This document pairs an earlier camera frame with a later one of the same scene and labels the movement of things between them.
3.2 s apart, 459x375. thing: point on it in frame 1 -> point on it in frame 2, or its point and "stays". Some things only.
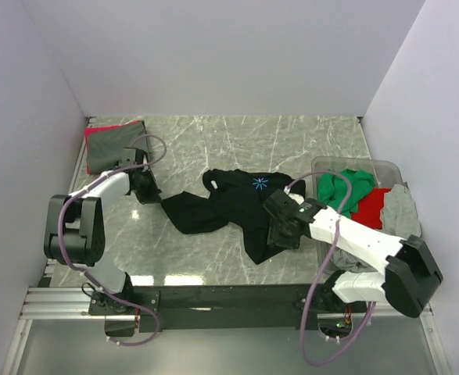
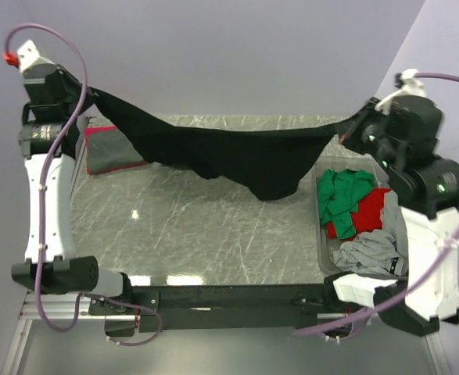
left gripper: (153, 193) -> (68, 79)
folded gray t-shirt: (106, 144) stays
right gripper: (274, 236) -> (349, 136)
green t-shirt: (332, 190) stays
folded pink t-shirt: (105, 147) stays
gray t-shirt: (399, 219) stays
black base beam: (163, 308) stays
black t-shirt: (231, 198) -> (272, 162)
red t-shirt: (369, 208) stays
